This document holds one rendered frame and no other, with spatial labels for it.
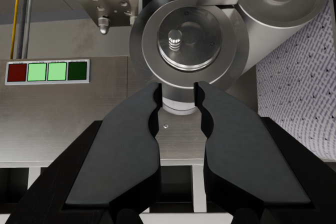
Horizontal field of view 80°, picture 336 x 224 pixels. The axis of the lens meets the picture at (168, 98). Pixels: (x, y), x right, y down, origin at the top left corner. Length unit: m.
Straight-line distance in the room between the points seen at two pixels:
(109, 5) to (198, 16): 0.39
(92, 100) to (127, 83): 0.11
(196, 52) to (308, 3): 0.17
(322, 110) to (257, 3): 0.16
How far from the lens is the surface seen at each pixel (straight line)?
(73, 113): 0.64
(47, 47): 2.72
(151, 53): 0.25
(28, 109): 0.71
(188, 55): 0.23
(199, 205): 0.61
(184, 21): 0.25
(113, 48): 2.35
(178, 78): 0.24
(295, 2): 0.33
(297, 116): 0.38
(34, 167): 0.70
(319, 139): 0.36
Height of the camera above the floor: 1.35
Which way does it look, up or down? 8 degrees down
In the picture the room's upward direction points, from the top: 179 degrees clockwise
